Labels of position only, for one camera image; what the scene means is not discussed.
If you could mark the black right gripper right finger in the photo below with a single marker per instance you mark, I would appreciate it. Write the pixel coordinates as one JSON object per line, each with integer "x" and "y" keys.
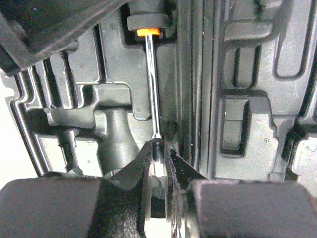
{"x": 218, "y": 208}

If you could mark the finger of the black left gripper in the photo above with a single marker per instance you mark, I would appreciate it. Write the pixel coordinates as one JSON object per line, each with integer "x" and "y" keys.
{"x": 33, "y": 30}

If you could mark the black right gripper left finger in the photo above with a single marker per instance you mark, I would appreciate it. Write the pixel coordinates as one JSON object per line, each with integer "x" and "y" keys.
{"x": 59, "y": 207}

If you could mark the large orange black screwdriver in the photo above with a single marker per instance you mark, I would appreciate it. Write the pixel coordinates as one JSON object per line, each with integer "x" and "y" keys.
{"x": 147, "y": 19}

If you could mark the black plastic tool case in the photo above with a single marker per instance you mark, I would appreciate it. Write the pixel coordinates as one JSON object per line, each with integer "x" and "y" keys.
{"x": 237, "y": 83}

